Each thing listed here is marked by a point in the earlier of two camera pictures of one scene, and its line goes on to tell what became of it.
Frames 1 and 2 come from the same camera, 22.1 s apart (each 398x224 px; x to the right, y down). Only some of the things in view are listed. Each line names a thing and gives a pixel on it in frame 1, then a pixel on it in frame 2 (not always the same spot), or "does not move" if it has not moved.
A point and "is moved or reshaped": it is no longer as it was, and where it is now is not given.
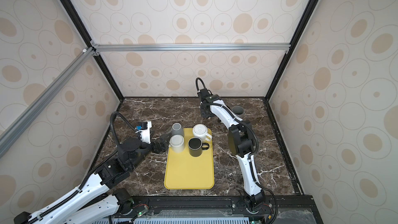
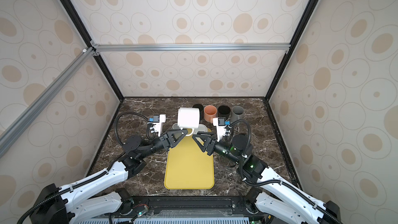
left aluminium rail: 86,55 does not move
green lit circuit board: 144,211 does not move
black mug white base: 238,110 is moved or reshaped
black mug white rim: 196,147 -> 201,111
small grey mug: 177,129 does not move
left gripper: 164,145 -> 165,140
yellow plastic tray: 183,171 does not move
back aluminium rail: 97,49 does not move
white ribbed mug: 200,130 does not move
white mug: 176,142 -> 188,117
